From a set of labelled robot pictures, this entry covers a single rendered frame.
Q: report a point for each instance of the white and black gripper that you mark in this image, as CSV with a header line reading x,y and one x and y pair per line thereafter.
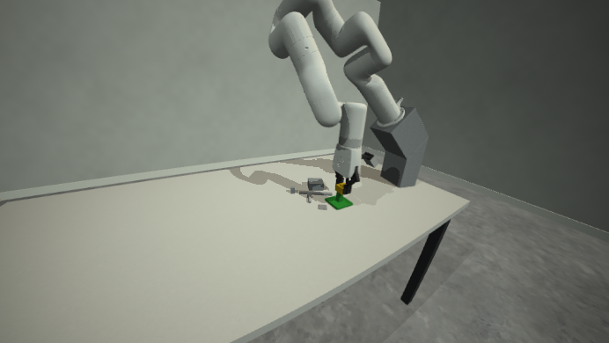
x,y
346,162

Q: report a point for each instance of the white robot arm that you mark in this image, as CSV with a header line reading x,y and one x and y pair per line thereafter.
x,y
292,37

